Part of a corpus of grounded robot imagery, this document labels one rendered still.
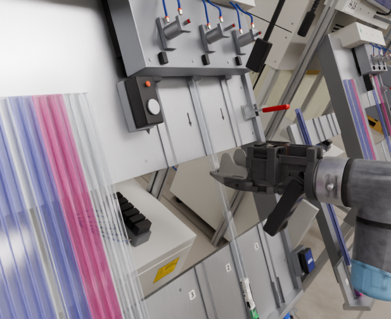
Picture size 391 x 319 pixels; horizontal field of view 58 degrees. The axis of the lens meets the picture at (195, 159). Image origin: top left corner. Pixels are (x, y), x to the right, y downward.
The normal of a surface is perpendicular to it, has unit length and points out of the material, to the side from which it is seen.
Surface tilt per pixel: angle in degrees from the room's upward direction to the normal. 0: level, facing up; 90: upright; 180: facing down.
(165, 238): 0
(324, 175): 67
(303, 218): 90
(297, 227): 90
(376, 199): 86
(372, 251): 84
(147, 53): 47
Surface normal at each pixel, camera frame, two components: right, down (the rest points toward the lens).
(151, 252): 0.33, -0.82
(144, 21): 0.74, -0.17
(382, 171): -0.46, -0.59
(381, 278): -0.41, 0.06
